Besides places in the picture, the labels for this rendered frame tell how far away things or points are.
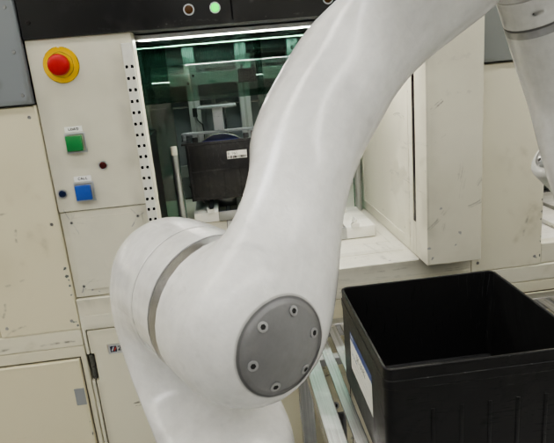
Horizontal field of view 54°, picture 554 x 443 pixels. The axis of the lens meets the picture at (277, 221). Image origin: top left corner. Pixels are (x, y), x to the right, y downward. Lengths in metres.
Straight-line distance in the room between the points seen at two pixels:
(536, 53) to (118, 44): 0.75
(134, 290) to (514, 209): 1.01
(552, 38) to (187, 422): 0.57
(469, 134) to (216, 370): 0.91
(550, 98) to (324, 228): 0.42
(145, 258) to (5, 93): 0.77
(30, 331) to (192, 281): 0.95
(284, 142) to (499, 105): 0.88
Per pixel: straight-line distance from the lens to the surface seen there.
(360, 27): 0.47
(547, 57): 0.73
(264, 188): 0.39
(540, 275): 1.41
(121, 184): 1.15
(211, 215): 1.68
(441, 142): 1.16
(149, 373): 0.51
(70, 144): 1.15
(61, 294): 1.25
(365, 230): 1.41
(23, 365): 1.35
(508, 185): 1.30
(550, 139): 0.76
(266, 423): 0.49
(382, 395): 0.75
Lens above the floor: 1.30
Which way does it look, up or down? 16 degrees down
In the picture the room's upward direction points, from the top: 5 degrees counter-clockwise
